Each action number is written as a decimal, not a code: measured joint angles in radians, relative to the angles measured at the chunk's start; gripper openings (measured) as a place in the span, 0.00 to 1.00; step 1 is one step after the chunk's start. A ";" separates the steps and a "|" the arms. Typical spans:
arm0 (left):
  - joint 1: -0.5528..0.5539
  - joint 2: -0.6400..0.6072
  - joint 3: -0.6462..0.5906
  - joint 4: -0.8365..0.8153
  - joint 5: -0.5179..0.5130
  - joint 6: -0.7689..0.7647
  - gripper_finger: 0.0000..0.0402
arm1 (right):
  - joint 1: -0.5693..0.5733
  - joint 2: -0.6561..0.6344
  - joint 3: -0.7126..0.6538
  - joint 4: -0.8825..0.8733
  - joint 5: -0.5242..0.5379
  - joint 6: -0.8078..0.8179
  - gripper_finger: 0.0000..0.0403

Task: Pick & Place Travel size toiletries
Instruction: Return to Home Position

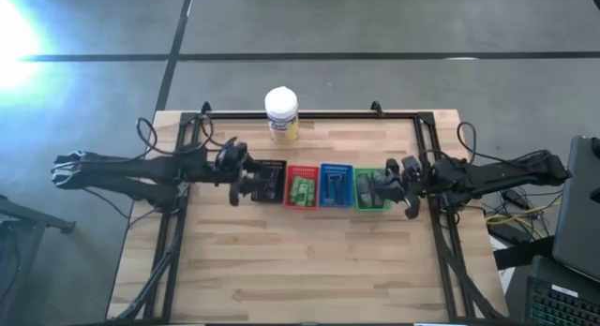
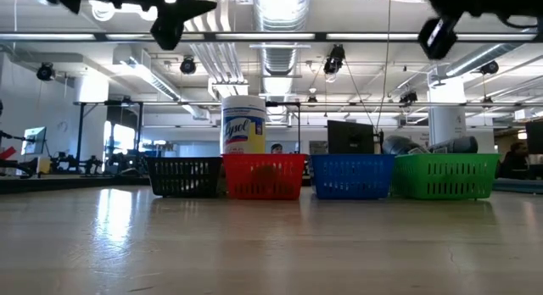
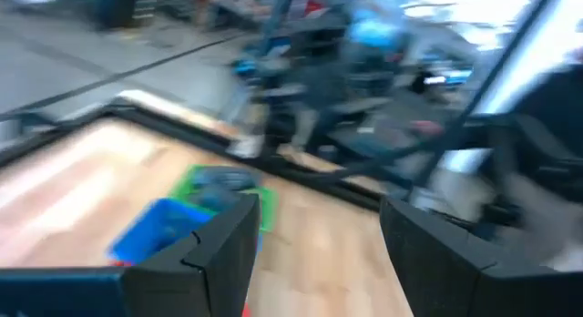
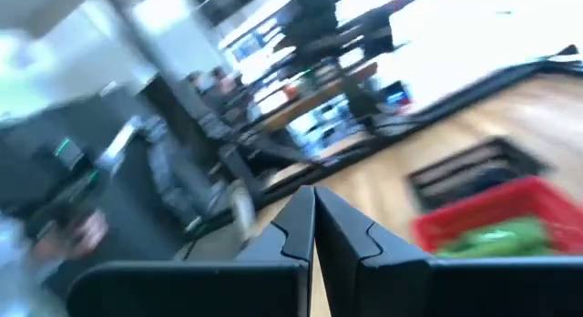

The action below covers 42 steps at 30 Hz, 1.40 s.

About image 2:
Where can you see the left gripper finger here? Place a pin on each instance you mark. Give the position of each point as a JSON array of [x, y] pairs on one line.
[[182, 9]]

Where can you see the grey deodorant stick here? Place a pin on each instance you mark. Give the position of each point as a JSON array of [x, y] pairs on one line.
[[399, 146], [458, 145]]

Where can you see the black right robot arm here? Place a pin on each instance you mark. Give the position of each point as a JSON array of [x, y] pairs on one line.
[[528, 0]]

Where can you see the black background robot arm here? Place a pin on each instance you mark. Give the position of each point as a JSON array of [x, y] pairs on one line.
[[26, 168]]

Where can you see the white round pillar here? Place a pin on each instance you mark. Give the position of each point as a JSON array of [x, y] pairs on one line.
[[445, 121]]

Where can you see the overhead beam with lights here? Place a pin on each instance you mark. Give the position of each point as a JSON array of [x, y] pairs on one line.
[[321, 37]]

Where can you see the Lysol wipes canister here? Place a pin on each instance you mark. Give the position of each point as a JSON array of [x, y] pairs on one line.
[[243, 129]]

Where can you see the black computer monitor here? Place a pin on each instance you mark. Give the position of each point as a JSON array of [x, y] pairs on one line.
[[350, 138]]

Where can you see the green plastic basket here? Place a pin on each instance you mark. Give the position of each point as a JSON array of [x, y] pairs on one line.
[[445, 176]]

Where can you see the dark monitor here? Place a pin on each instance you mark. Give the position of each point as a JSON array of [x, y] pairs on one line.
[[535, 138]]

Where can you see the black plastic basket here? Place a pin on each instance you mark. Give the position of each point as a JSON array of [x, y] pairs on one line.
[[182, 176]]

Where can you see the person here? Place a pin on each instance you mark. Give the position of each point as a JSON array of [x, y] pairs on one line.
[[276, 148], [513, 161]]

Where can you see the blue plastic basket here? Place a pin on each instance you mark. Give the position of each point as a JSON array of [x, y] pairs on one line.
[[352, 176]]

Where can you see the white-framed monitor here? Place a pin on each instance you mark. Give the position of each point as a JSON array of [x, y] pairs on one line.
[[35, 139]]

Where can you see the red plastic basket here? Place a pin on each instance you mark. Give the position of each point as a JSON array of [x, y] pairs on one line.
[[263, 176]]

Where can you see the red bar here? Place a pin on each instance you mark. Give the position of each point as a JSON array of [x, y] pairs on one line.
[[7, 153]]

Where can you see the black ceiling camera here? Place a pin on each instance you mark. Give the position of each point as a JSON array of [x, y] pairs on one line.
[[335, 57], [408, 97], [490, 68], [188, 66], [45, 72]]

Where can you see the silver ventilation duct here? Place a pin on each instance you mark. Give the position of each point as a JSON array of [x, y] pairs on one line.
[[278, 59]]

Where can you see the black background rig frame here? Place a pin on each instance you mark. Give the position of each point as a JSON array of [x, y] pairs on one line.
[[80, 129]]

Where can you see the black metal table frame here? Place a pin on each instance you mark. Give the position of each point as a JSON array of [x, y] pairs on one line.
[[85, 180]]

